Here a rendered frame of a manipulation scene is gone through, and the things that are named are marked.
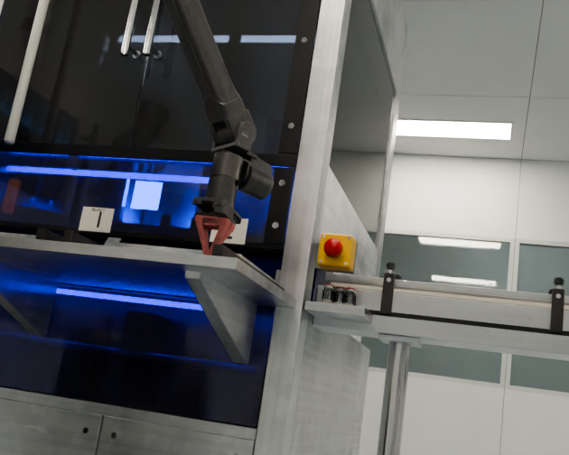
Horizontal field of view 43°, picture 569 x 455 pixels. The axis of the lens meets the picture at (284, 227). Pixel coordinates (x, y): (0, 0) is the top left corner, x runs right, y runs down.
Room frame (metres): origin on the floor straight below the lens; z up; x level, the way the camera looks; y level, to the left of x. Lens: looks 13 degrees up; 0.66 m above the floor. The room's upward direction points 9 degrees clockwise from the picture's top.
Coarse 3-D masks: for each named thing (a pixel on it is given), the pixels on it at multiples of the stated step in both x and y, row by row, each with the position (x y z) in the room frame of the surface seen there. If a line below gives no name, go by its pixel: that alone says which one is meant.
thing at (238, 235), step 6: (246, 222) 1.59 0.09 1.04; (240, 228) 1.59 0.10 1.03; (246, 228) 1.59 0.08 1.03; (210, 234) 1.61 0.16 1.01; (216, 234) 1.61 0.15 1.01; (234, 234) 1.59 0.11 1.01; (240, 234) 1.59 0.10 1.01; (246, 234) 1.59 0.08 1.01; (210, 240) 1.61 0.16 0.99; (228, 240) 1.60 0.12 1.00; (234, 240) 1.59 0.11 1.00; (240, 240) 1.59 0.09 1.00
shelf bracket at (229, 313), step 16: (192, 272) 1.25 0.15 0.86; (192, 288) 1.29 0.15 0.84; (208, 288) 1.29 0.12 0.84; (224, 288) 1.37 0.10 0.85; (208, 304) 1.33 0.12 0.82; (224, 304) 1.38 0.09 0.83; (240, 304) 1.47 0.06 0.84; (256, 304) 1.56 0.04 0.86; (224, 320) 1.39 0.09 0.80; (240, 320) 1.48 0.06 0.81; (224, 336) 1.45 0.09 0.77; (240, 336) 1.50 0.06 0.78; (240, 352) 1.51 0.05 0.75
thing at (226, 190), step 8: (216, 176) 1.31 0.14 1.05; (224, 176) 1.30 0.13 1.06; (208, 184) 1.32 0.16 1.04; (216, 184) 1.31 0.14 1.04; (224, 184) 1.30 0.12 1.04; (232, 184) 1.31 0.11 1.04; (208, 192) 1.31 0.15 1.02; (216, 192) 1.30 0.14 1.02; (224, 192) 1.30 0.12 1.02; (232, 192) 1.31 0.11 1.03; (192, 200) 1.29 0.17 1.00; (200, 200) 1.29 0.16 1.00; (208, 200) 1.28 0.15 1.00; (216, 200) 1.28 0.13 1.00; (224, 200) 1.27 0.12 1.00; (232, 200) 1.32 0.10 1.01; (200, 208) 1.31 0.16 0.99; (208, 208) 1.33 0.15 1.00; (232, 208) 1.31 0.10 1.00; (240, 216) 1.36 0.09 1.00
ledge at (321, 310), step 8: (312, 304) 1.54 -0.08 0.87; (320, 304) 1.53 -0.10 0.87; (328, 304) 1.53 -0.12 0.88; (336, 304) 1.52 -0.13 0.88; (312, 312) 1.57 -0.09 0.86; (320, 312) 1.56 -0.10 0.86; (328, 312) 1.54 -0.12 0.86; (336, 312) 1.52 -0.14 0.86; (344, 312) 1.52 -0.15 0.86; (352, 312) 1.51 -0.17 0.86; (360, 312) 1.51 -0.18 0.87; (368, 312) 1.55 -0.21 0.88; (352, 320) 1.61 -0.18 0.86; (360, 320) 1.59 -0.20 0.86; (368, 320) 1.57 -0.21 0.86
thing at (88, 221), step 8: (88, 208) 1.71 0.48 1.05; (96, 208) 1.70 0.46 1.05; (104, 208) 1.69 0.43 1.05; (88, 216) 1.71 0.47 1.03; (96, 216) 1.70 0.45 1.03; (104, 216) 1.69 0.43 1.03; (112, 216) 1.69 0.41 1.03; (80, 224) 1.71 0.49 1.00; (88, 224) 1.70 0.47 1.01; (96, 224) 1.70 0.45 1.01; (104, 224) 1.69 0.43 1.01; (104, 232) 1.69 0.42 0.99
